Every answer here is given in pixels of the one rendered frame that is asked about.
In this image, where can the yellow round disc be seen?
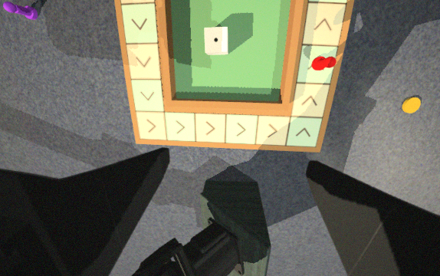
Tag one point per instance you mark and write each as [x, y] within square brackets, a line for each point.
[411, 105]

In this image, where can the purple game pawn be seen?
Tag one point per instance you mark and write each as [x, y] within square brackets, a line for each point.
[28, 11]

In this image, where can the red game pawn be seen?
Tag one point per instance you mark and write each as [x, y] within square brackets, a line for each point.
[320, 63]

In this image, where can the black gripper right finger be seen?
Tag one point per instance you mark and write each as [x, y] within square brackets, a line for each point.
[375, 233]

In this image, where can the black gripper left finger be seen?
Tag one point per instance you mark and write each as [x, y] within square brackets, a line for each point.
[85, 220]

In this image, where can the white die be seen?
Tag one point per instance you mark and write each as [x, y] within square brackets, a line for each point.
[216, 41]

